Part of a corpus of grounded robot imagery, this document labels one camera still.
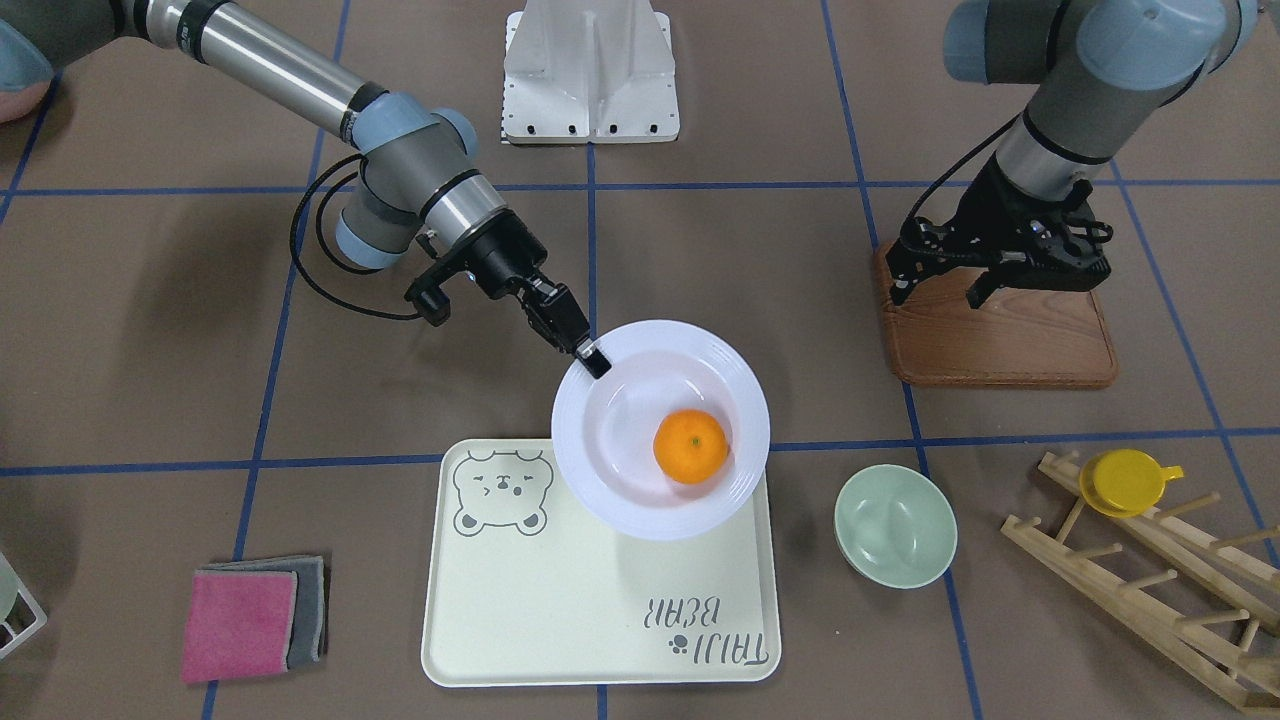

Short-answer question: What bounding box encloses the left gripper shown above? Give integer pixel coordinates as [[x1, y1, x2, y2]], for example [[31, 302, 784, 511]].
[[960, 159, 1114, 309]]

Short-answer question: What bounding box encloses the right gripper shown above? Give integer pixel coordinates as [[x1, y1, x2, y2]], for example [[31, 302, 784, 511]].
[[465, 209, 613, 379]]

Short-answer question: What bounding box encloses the white plate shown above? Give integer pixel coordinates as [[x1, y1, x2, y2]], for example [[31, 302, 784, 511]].
[[550, 319, 771, 541]]

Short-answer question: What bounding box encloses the orange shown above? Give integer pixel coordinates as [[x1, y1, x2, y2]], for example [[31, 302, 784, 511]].
[[652, 409, 730, 486]]

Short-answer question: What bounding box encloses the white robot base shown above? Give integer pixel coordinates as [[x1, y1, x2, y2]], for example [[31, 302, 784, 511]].
[[500, 1, 681, 146]]

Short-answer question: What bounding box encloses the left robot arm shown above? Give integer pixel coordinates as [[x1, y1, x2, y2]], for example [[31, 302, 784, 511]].
[[943, 1, 1260, 307]]

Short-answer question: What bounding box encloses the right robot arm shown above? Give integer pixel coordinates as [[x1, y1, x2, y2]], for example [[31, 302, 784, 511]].
[[1, 1, 611, 378]]

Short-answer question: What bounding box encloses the wooden tray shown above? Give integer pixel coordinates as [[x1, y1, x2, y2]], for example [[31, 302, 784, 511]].
[[870, 247, 1119, 389]]

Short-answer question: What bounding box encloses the cream bear tray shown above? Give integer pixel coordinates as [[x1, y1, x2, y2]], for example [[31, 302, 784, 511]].
[[420, 439, 782, 687]]

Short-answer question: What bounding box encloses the yellow mug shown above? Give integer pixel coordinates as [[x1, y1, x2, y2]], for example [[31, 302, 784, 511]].
[[1076, 448, 1185, 518]]

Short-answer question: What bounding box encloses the green bowl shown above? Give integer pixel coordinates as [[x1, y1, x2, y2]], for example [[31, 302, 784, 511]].
[[833, 464, 957, 591]]

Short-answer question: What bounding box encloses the grey cloth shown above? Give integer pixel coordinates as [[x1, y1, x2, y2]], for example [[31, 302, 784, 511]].
[[197, 555, 326, 673]]

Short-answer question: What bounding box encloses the pink cloth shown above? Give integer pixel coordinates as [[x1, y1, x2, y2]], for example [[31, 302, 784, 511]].
[[180, 570, 297, 684]]

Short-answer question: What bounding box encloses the wooden peg rack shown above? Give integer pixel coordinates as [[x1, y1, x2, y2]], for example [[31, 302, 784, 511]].
[[1000, 452, 1279, 719]]

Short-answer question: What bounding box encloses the pink bowl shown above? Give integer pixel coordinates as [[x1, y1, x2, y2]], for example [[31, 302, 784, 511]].
[[0, 73, 56, 126]]

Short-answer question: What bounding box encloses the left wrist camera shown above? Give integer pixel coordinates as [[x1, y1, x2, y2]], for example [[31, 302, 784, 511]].
[[884, 217, 966, 307]]

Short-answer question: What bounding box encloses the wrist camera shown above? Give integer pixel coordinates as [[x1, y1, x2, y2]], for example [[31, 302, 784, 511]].
[[404, 258, 471, 327], [884, 217, 966, 307]]

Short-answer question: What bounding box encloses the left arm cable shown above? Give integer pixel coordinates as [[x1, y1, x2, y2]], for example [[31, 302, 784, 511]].
[[900, 115, 1027, 241]]

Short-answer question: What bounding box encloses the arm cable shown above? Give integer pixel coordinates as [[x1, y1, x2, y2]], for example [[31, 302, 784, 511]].
[[900, 115, 1027, 241], [289, 152, 426, 323]]

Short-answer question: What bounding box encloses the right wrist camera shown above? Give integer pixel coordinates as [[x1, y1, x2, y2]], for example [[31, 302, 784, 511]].
[[404, 258, 471, 327]]

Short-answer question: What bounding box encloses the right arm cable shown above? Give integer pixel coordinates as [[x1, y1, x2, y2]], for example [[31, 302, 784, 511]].
[[289, 152, 426, 323]]

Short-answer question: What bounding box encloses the white wire cup rack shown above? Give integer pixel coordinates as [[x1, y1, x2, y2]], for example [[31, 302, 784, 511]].
[[1, 553, 49, 660]]

